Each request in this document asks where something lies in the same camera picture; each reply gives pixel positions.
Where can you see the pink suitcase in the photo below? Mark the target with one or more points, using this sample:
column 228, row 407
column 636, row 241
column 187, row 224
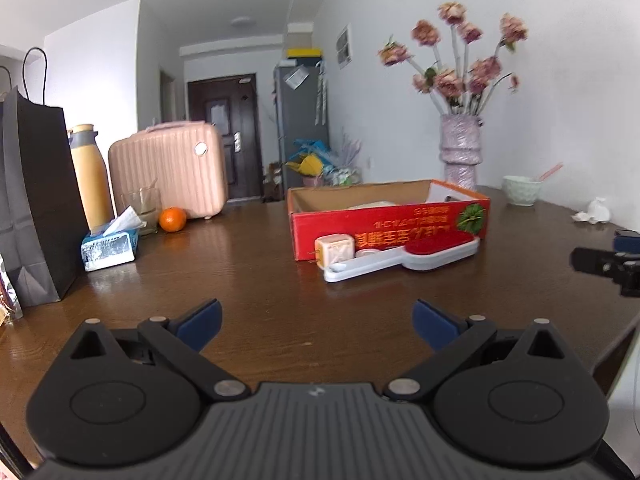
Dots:
column 170, row 170

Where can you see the pink spoon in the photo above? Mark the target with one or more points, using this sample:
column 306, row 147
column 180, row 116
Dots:
column 550, row 171

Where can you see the yellow thermos bottle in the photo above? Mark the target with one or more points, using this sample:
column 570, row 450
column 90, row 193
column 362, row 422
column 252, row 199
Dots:
column 90, row 180

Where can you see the side room door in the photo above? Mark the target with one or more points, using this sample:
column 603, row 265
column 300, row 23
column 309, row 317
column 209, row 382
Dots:
column 167, row 97

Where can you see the dark brown door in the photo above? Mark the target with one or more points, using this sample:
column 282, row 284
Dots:
column 225, row 140

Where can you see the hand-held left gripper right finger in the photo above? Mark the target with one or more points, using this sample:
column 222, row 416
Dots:
column 435, row 325

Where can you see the white bowl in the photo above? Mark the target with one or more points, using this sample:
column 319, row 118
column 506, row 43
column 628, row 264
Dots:
column 521, row 191

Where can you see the beige cube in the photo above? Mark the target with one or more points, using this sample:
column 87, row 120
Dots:
column 336, row 250

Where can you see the crumpled white tissue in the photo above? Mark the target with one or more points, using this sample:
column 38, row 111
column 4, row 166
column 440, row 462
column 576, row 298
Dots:
column 595, row 212

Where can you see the pink ceramic vase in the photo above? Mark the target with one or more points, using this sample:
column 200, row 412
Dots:
column 461, row 152

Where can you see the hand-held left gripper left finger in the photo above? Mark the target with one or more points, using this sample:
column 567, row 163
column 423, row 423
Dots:
column 200, row 322

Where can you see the small round white tin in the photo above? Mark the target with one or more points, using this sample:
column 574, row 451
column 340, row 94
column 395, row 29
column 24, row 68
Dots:
column 367, row 253

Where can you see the pile of colourful bags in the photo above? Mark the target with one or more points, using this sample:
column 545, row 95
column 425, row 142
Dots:
column 320, row 165

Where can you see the black paper bag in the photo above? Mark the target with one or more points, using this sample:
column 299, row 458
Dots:
column 37, row 200

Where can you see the yellow box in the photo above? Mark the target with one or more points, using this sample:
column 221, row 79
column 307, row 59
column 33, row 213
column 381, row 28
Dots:
column 303, row 53

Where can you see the dried pink flowers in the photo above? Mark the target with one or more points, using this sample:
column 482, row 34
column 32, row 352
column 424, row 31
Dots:
column 452, row 80

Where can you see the orange fruit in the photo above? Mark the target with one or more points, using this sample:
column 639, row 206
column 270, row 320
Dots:
column 173, row 219

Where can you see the blue tissue pack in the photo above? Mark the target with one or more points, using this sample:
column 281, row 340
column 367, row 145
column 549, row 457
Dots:
column 110, row 250

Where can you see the silver foil packet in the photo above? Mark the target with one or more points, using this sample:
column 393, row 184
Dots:
column 9, row 295

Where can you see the clear glass cup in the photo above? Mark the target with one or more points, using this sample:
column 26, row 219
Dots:
column 145, row 207

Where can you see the wall-mounted panel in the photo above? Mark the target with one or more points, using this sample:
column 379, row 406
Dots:
column 343, row 46

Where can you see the white brush with red pad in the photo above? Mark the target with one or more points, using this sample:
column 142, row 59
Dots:
column 425, row 255

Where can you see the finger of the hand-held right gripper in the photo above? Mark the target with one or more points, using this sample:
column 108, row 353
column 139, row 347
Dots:
column 600, row 262
column 629, row 241

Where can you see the grey refrigerator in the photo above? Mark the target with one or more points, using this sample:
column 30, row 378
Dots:
column 300, row 110

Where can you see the red cardboard box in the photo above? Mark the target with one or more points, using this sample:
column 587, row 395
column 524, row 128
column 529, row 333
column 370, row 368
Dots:
column 380, row 220

